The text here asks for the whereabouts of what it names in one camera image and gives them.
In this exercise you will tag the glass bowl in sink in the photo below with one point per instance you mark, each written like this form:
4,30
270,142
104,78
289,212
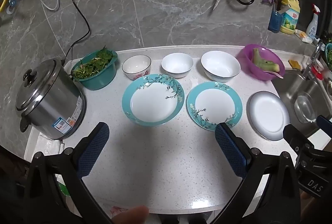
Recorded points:
304,107

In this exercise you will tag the green vegetable stem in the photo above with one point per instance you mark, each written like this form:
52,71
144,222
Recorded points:
258,56
271,66

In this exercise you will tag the medium plain white bowl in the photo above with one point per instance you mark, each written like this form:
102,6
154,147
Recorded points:
177,64

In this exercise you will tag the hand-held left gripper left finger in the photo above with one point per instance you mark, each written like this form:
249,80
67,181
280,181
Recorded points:
94,151

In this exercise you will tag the large teal floral plate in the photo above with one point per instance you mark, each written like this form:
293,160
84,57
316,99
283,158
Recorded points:
153,102

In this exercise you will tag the small white floral bowl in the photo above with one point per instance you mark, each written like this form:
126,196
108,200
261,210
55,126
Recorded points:
136,65

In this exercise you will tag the white plate grey rim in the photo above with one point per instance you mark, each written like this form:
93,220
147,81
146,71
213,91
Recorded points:
267,115

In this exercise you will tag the white spray bottle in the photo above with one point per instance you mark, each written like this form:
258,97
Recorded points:
312,29

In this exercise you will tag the stainless steel rice cooker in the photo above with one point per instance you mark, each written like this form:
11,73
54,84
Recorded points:
49,102

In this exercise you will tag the person's left hand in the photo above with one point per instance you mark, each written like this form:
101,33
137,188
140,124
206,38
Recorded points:
132,213

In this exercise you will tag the chrome faucet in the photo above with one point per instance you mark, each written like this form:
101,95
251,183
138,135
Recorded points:
312,63

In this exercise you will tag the green colander with greens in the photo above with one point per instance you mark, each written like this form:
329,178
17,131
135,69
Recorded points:
329,54

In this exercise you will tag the teal plastic basin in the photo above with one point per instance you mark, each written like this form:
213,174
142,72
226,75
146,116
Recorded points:
99,78

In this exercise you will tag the small teal floral plate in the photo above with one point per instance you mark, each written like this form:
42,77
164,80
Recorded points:
215,104

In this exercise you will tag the leafy green vegetables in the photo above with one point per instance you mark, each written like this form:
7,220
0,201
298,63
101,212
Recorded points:
93,65

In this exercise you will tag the yellow white packet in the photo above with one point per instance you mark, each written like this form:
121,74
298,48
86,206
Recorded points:
303,36

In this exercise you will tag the stainless steel sink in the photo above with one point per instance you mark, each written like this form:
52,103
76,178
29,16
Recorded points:
288,89

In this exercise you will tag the large white bowl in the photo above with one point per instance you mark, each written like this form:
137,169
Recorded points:
220,65

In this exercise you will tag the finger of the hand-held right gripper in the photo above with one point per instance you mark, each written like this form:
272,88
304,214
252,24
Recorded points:
293,133
324,122

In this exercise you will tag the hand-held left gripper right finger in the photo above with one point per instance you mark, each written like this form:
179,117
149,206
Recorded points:
229,151

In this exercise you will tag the white plastic spoon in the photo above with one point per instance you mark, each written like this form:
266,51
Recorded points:
275,74

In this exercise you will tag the green plastic bag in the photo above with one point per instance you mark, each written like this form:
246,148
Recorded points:
63,189

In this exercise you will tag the yellow sponge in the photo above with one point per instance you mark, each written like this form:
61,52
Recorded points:
294,64

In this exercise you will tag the purple plastic basin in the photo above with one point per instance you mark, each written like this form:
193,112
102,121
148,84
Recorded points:
246,60

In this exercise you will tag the yellow detergent bottle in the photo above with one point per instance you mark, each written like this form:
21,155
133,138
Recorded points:
290,18

